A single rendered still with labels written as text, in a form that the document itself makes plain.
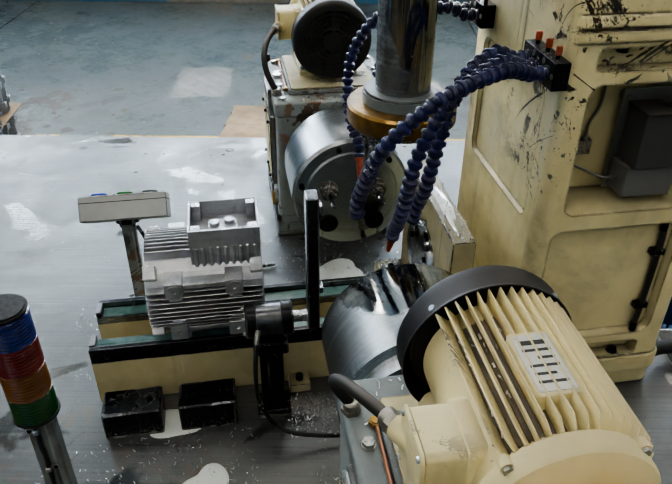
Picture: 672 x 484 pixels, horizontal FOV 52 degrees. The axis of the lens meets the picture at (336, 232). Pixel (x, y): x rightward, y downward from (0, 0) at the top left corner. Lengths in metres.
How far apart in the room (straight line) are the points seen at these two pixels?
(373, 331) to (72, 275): 0.94
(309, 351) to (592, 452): 0.82
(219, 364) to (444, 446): 0.77
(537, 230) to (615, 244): 0.16
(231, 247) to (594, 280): 0.62
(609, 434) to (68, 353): 1.14
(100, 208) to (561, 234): 0.86
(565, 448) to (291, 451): 0.75
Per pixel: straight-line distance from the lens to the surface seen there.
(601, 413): 0.60
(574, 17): 1.00
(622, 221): 1.19
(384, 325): 0.94
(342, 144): 1.39
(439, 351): 0.68
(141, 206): 1.41
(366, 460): 0.78
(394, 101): 1.08
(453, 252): 1.13
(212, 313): 1.21
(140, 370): 1.32
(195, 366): 1.32
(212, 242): 1.17
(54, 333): 1.56
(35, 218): 1.97
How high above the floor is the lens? 1.77
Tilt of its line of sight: 33 degrees down
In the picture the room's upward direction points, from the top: straight up
